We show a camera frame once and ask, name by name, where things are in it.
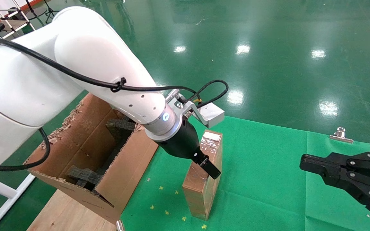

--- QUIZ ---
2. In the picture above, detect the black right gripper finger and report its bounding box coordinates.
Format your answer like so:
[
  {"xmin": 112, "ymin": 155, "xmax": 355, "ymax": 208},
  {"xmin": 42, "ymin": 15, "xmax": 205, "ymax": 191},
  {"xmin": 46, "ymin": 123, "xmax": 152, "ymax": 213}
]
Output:
[
  {"xmin": 300, "ymin": 147, "xmax": 370, "ymax": 175},
  {"xmin": 318, "ymin": 170, "xmax": 370, "ymax": 227}
]

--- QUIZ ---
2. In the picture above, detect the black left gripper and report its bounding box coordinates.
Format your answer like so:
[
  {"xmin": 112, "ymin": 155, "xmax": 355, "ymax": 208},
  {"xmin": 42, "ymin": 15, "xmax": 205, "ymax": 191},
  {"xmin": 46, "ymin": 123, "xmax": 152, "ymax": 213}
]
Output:
[{"xmin": 157, "ymin": 116, "xmax": 221, "ymax": 180}]

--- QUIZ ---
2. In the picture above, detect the small taped cardboard box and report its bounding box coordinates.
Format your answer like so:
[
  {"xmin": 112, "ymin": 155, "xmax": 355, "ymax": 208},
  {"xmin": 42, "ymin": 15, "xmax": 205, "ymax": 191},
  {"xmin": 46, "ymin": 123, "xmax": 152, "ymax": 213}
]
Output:
[{"xmin": 182, "ymin": 129, "xmax": 223, "ymax": 221}]

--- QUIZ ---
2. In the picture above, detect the large open torn cardboard carton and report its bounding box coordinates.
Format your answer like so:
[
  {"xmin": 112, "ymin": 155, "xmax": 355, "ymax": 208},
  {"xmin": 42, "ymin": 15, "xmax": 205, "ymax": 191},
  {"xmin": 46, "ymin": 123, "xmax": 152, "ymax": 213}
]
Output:
[{"xmin": 23, "ymin": 93, "xmax": 160, "ymax": 225}]

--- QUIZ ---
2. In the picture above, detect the green table cloth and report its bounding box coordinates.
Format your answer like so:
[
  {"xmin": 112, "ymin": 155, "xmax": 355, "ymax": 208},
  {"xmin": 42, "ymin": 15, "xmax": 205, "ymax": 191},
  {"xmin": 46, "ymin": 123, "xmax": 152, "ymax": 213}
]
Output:
[{"xmin": 120, "ymin": 115, "xmax": 370, "ymax": 231}]

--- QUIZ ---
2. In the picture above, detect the black foam block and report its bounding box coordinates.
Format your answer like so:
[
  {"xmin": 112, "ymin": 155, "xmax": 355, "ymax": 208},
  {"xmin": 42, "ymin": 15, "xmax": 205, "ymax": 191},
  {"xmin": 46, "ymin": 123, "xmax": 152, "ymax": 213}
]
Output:
[
  {"xmin": 106, "ymin": 117, "xmax": 137, "ymax": 141},
  {"xmin": 66, "ymin": 165, "xmax": 103, "ymax": 192}
]

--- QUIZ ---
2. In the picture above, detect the black tripod microphone stand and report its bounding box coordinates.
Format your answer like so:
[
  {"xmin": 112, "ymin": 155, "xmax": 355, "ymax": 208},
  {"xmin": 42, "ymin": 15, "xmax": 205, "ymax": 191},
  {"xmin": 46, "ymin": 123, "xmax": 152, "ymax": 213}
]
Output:
[{"xmin": 24, "ymin": 0, "xmax": 61, "ymax": 24}]

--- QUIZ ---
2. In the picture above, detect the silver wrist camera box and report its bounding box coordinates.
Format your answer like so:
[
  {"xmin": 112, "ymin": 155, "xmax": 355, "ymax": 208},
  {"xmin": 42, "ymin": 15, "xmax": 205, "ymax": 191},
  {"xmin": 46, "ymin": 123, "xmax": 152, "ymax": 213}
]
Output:
[{"xmin": 166, "ymin": 89, "xmax": 225, "ymax": 129}]

